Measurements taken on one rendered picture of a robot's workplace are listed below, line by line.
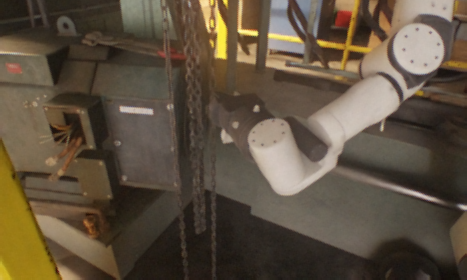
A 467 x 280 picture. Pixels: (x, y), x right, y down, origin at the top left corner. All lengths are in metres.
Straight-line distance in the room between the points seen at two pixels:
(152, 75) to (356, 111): 0.58
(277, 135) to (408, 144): 0.77
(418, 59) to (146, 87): 0.65
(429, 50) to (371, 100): 0.11
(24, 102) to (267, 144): 0.82
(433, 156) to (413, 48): 0.70
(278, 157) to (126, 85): 0.57
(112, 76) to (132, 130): 0.16
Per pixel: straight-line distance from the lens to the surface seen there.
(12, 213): 0.76
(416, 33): 0.54
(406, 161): 1.20
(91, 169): 1.01
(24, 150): 1.21
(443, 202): 1.18
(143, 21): 1.55
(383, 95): 0.52
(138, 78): 0.90
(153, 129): 0.91
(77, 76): 0.99
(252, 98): 0.63
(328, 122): 0.48
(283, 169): 0.46
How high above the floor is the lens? 1.13
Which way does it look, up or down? 31 degrees down
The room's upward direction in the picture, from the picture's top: 2 degrees clockwise
